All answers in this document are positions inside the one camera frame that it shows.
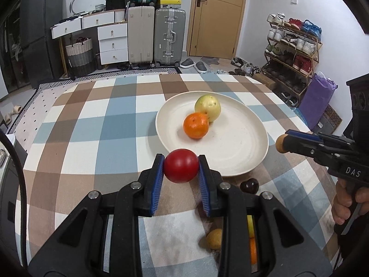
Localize black white striped rug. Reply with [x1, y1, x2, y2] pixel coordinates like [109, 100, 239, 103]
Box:
[35, 66, 183, 91]

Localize dark glass wardrobe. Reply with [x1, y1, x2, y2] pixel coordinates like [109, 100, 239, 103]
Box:
[0, 6, 22, 94]

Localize white dotted mat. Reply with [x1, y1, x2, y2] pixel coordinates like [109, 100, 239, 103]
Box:
[6, 87, 78, 151]

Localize wooden door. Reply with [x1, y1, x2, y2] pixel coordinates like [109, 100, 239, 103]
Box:
[186, 0, 249, 60]

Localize cardboard box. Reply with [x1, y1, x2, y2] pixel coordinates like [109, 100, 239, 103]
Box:
[252, 73, 277, 90]

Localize brown longan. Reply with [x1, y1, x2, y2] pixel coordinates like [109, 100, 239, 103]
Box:
[206, 229, 223, 250]
[275, 135, 289, 153]

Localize black cable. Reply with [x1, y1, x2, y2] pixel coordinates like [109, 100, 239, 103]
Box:
[0, 130, 29, 269]

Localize cream round plate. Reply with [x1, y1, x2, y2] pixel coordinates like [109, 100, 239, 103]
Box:
[156, 91, 269, 177]

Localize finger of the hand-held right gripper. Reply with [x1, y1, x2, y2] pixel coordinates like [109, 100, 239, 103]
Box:
[285, 130, 356, 146]
[284, 135, 346, 165]

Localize person's right hand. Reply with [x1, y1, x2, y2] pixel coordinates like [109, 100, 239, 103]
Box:
[331, 178, 369, 226]

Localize rows of shoes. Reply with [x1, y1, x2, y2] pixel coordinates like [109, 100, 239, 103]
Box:
[264, 13, 323, 106]

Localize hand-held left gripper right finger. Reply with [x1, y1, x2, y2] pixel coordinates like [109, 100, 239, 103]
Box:
[197, 154, 335, 277]

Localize orange mandarin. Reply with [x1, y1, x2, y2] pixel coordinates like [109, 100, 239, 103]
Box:
[249, 237, 258, 265]
[183, 113, 209, 139]

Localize white drawer desk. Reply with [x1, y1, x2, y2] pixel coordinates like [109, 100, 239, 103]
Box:
[50, 10, 129, 65]

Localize checkered tablecloth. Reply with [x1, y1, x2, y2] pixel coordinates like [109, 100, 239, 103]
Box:
[17, 73, 346, 277]

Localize beige suitcase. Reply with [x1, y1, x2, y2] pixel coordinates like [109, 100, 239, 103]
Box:
[127, 6, 155, 65]

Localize wooden shoe rack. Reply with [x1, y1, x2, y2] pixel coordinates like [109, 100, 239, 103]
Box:
[261, 13, 323, 107]

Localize red tomato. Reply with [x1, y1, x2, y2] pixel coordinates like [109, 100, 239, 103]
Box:
[163, 149, 200, 184]

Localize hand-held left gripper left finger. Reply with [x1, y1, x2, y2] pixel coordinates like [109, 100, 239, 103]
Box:
[27, 154, 166, 277]

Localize purple bag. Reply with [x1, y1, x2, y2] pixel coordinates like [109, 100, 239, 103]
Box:
[298, 72, 338, 130]

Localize woven laundry basket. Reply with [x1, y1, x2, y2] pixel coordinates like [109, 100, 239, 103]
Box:
[65, 37, 96, 77]

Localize pile of floor shoes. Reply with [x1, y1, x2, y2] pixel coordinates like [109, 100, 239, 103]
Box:
[216, 57, 261, 77]

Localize black storage box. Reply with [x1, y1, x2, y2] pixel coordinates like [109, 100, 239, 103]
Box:
[105, 0, 127, 10]

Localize dark plum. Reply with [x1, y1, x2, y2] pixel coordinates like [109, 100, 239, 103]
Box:
[240, 179, 259, 194]

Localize silver suitcase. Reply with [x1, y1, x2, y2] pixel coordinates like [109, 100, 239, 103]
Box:
[154, 8, 187, 67]

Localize brown doormat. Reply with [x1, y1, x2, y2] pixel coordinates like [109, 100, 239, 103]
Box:
[313, 104, 343, 135]

